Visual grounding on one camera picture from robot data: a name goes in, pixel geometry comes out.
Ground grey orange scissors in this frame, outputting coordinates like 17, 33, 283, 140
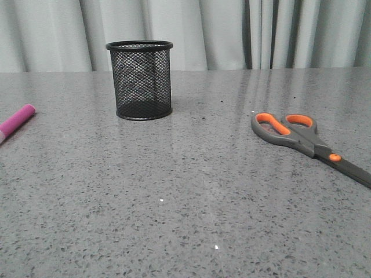
251, 112, 370, 188

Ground pink marker pen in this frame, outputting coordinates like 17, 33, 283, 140
0, 104, 36, 142

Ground black mesh pen holder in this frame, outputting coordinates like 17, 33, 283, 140
106, 41, 173, 120

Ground grey curtain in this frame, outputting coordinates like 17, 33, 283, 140
1, 1, 370, 72

